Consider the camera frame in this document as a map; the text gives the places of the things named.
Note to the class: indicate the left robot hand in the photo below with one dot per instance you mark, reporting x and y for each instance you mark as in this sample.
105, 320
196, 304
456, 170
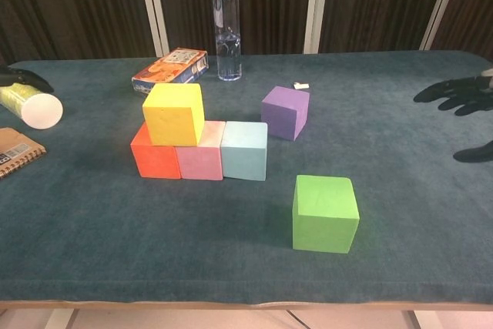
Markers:
19, 75

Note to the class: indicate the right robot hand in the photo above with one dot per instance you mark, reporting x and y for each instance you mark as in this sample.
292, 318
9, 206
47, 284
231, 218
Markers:
470, 92

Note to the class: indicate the yellow foam cube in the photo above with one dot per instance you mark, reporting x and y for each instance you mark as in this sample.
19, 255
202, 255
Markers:
169, 121

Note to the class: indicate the orange foam cube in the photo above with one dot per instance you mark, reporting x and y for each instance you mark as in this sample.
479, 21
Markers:
154, 161

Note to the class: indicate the purple foam cube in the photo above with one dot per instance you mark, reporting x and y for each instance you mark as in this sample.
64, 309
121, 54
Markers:
281, 113

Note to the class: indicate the green foam cube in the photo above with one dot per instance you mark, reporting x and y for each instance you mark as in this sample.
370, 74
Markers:
325, 221

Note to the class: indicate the light blue foam cube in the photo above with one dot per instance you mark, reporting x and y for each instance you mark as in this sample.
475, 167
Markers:
244, 155

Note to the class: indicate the clear tennis ball tube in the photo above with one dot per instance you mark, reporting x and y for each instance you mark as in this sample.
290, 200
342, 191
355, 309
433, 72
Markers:
38, 109

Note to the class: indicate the brown spiral notebook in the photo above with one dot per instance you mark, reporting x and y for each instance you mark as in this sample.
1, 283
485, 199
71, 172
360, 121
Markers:
17, 152

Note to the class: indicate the blue orange biscuit box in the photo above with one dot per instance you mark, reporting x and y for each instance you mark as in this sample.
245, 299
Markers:
169, 71

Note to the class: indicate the small white object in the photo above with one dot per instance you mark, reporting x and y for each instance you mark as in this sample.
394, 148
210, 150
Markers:
301, 84

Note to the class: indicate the pink foam cube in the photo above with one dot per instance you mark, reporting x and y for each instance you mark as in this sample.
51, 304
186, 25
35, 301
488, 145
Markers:
198, 163

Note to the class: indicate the clear plastic water bottle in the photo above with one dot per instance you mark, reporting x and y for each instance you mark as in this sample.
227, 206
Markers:
228, 36

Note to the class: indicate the teal table cloth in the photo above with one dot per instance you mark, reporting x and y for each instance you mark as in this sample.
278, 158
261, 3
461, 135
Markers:
192, 267

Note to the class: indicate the white partition post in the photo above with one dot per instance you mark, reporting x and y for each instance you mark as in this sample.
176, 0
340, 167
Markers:
316, 5
154, 9
441, 5

